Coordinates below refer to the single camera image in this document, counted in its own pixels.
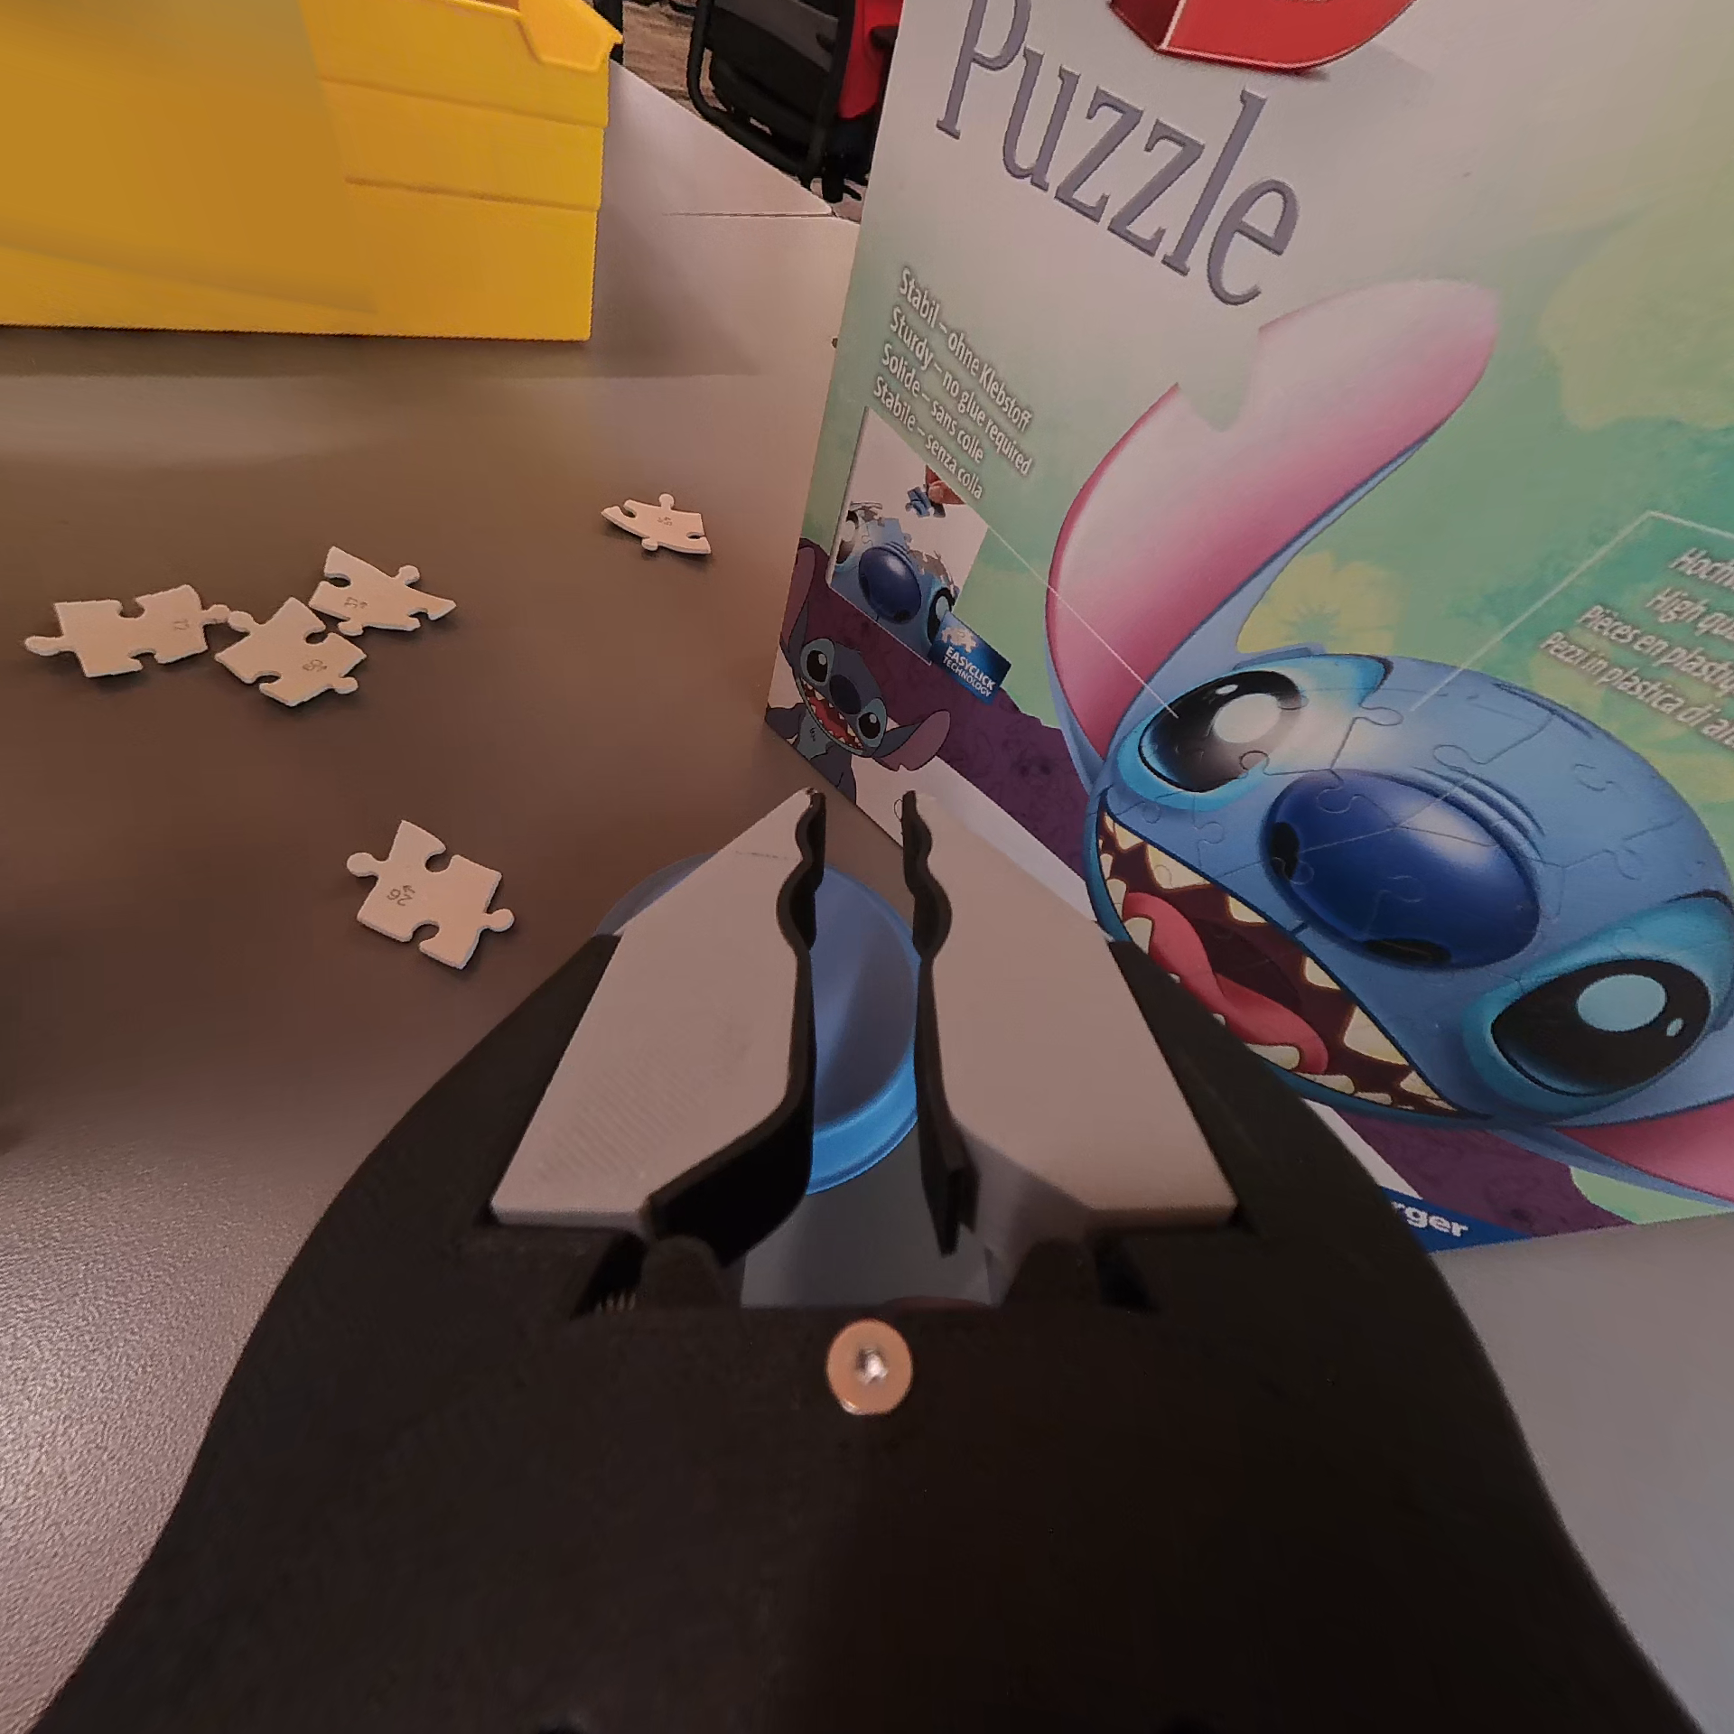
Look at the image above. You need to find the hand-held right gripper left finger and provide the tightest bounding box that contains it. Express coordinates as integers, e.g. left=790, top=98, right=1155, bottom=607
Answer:
left=490, top=790, right=829, bottom=1265

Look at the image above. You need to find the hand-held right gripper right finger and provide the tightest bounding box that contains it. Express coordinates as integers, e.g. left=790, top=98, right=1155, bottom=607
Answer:
left=896, top=792, right=1237, bottom=1261

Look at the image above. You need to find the white jigsaw piece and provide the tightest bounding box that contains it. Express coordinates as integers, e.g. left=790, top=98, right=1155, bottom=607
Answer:
left=217, top=597, right=369, bottom=708
left=348, top=821, right=516, bottom=970
left=306, top=548, right=456, bottom=639
left=602, top=492, right=711, bottom=559
left=26, top=585, right=234, bottom=680

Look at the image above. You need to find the yellow plastic bin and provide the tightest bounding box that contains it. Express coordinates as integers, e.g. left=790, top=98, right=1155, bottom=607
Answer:
left=0, top=0, right=624, bottom=341

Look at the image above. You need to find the colourful cardboard puzzle box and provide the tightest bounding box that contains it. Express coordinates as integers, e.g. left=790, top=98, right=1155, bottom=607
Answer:
left=766, top=0, right=1734, bottom=1241

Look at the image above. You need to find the black and red office chair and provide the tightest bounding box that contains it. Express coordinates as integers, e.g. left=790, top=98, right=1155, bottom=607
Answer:
left=688, top=0, right=906, bottom=209

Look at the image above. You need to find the blue round plastic stand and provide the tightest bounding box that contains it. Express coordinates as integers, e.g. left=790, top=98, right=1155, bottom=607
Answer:
left=595, top=865, right=937, bottom=1192

